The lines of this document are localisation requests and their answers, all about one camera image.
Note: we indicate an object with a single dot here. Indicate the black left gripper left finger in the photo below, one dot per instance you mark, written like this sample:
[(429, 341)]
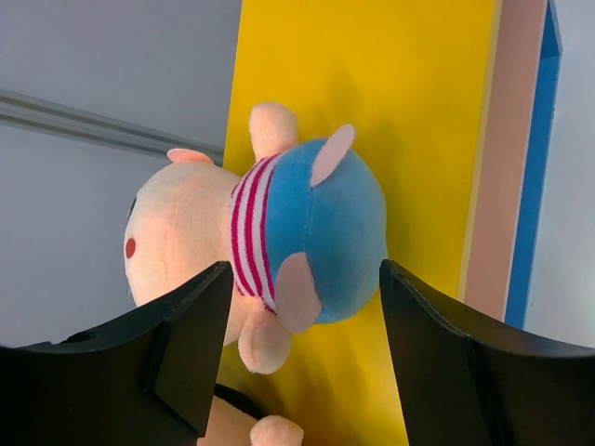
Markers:
[(145, 378)]

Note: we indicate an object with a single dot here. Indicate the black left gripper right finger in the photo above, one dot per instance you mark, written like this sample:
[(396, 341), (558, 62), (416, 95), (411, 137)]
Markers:
[(465, 378)]

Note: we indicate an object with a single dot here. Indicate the pig plush blue pants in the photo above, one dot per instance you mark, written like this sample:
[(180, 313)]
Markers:
[(304, 230)]

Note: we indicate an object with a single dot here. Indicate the colourful wooden toy shelf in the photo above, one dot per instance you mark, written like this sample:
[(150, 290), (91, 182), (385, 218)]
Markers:
[(442, 96)]

